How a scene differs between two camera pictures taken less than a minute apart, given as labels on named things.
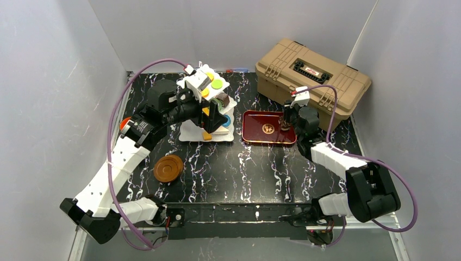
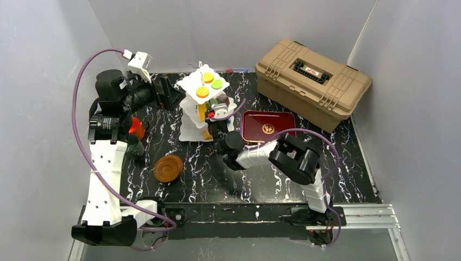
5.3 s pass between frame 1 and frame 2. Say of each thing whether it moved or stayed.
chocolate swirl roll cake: stayed
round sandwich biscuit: stayed
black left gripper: moved
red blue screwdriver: stayed
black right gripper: moved
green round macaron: stayed
